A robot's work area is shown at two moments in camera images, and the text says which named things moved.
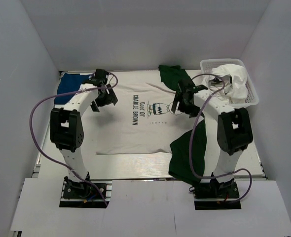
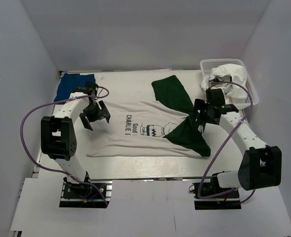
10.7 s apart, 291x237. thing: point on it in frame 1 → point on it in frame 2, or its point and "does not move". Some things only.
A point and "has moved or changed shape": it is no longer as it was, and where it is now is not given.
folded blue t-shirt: [69, 83] does not move
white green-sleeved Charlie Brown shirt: [141, 121] has moved or changed shape
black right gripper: [193, 111] → [200, 104]
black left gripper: [111, 98] → [106, 114]
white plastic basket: [206, 65] does not move
